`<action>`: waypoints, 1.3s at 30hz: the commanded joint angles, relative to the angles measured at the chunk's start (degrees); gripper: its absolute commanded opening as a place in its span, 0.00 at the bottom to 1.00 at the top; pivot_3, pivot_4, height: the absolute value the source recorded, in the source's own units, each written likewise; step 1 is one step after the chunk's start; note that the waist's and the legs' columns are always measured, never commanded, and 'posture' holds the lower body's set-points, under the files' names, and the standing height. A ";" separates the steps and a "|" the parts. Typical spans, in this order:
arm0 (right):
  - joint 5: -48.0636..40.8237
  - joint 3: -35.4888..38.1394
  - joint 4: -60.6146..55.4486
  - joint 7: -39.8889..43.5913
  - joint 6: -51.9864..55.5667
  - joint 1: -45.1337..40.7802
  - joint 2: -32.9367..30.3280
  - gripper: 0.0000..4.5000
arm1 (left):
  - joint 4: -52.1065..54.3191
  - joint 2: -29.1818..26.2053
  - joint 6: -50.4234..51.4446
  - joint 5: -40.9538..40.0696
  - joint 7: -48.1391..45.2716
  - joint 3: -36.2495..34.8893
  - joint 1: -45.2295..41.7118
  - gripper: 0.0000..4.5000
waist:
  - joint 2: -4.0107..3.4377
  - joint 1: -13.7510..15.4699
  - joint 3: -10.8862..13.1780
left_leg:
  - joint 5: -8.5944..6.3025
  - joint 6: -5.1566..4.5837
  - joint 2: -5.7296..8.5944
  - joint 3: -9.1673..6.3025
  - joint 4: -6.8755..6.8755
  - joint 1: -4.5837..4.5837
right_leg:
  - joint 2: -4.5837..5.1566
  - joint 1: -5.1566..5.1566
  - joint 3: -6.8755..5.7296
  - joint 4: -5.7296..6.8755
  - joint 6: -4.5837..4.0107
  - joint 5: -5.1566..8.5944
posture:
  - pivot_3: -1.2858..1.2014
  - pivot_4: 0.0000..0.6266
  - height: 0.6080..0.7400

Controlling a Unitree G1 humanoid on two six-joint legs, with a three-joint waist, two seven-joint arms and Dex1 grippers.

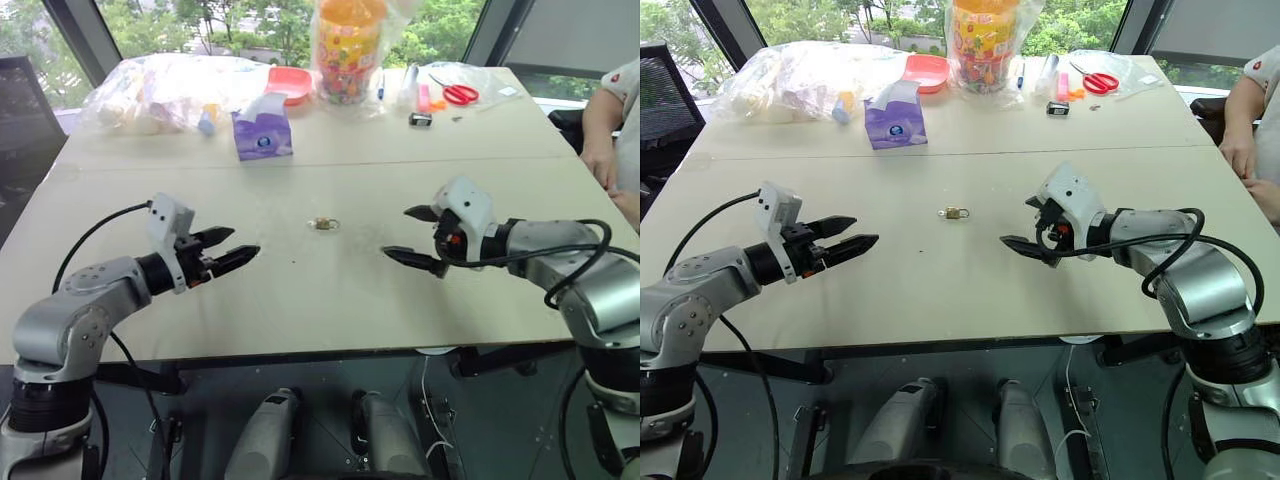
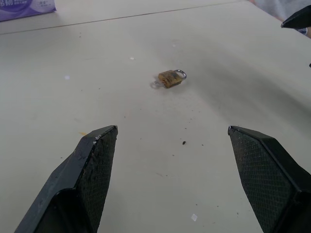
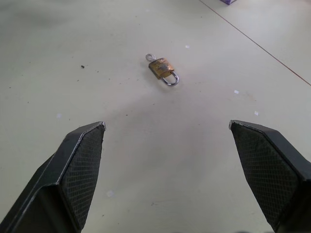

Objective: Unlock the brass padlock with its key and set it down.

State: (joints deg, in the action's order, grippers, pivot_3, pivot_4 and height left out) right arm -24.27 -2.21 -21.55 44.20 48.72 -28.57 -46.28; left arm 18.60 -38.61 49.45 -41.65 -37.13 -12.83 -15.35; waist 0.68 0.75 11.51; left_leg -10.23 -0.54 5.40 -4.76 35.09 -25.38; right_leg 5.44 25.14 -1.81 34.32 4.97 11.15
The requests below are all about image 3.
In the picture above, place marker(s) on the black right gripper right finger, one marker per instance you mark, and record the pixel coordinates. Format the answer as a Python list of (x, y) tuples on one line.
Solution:
[(272, 170)]

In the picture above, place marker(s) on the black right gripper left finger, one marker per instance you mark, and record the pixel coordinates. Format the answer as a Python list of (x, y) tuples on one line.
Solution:
[(63, 174)]

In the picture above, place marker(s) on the silver key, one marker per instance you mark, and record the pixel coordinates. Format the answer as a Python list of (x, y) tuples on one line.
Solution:
[(151, 57)]

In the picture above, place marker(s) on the brass padlock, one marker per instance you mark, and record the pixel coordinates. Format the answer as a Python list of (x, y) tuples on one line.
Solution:
[(163, 70)]

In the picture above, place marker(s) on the purple patterned box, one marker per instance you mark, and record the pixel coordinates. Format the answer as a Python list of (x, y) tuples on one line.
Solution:
[(228, 1)]

